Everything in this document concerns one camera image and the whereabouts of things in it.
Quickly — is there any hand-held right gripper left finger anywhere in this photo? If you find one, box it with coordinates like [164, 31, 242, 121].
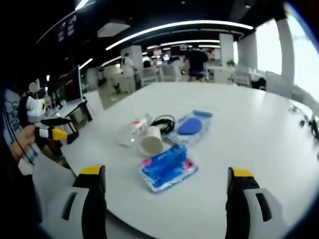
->
[41, 164, 108, 239]

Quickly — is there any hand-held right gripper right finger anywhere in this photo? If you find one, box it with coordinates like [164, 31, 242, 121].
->
[225, 167, 287, 239]

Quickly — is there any clear plastic bag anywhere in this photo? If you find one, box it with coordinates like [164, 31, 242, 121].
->
[117, 121, 142, 149]

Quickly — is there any blue packet with pink label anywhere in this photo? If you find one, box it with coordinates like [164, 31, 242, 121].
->
[140, 143, 199, 194]

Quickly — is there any white paper cup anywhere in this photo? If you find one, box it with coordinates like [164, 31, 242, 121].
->
[139, 125, 164, 157]

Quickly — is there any clear plastic bottle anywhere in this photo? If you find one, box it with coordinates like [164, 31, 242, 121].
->
[132, 114, 155, 136]

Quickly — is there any blue pad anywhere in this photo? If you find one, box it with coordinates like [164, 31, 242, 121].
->
[167, 110, 214, 147]

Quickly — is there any black cable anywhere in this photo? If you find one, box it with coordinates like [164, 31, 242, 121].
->
[151, 115, 175, 135]

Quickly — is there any person's left hand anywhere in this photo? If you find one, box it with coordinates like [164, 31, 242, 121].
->
[10, 124, 40, 162]

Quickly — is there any white side desk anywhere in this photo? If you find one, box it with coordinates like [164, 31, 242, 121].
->
[46, 99, 94, 130]

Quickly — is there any dark monitor screen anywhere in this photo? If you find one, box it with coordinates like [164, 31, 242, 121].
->
[63, 65, 83, 103]

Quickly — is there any white table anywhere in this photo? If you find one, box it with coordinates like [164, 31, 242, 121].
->
[33, 82, 319, 239]

